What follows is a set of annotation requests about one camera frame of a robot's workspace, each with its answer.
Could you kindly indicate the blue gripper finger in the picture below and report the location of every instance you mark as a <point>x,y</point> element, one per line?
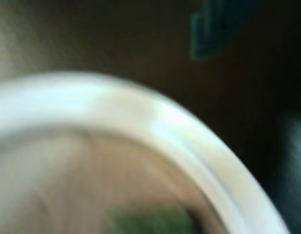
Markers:
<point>209,31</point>

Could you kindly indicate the green square block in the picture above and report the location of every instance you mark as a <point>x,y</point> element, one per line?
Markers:
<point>153,220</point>

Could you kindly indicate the white round sorter container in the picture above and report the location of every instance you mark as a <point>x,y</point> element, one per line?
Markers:
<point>67,97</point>

